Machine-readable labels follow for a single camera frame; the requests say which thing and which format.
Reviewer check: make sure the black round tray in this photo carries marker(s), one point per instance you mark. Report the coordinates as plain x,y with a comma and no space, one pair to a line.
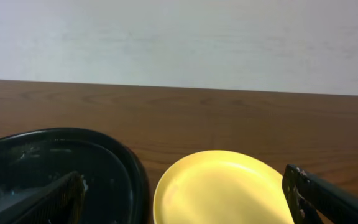
115,182

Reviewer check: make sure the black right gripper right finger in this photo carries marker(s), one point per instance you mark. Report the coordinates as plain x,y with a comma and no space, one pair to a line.
308,196

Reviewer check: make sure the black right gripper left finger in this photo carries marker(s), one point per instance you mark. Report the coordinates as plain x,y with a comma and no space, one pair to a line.
59,202

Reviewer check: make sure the yellow plate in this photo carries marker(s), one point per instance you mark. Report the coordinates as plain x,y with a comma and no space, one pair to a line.
220,187

